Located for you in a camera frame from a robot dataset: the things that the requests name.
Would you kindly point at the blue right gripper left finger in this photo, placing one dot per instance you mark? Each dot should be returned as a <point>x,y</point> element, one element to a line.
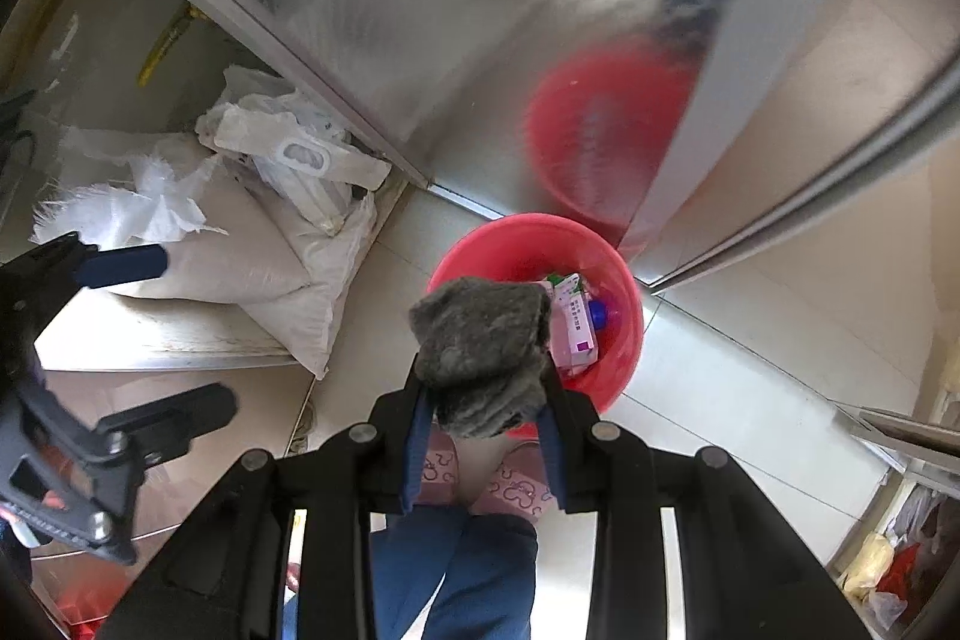
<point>223,573</point>

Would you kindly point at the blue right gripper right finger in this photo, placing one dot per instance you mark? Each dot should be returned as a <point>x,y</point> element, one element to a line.
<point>745,571</point>

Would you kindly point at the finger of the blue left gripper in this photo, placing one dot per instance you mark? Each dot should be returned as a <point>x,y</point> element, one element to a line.
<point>49,275</point>
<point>162,430</point>

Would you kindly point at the white green medicine box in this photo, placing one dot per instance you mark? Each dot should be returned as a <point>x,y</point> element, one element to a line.
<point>573,343</point>

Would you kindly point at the dark grey scouring pad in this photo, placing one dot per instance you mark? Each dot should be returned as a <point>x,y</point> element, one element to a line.
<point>483,352</point>

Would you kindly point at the red trash bucket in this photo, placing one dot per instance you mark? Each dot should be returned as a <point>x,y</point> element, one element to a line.
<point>544,248</point>

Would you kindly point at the white woven sack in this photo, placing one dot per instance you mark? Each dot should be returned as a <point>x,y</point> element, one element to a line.
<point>263,256</point>

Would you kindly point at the pink patterned slipper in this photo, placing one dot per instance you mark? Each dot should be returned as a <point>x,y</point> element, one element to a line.
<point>518,487</point>

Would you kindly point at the blue trouser leg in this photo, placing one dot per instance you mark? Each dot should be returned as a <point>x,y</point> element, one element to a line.
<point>474,575</point>

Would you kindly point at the white wet wipes pack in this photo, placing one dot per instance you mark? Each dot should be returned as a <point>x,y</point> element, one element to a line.
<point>281,139</point>

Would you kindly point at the blue round lid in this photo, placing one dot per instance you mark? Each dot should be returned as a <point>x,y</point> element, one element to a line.
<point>602,315</point>

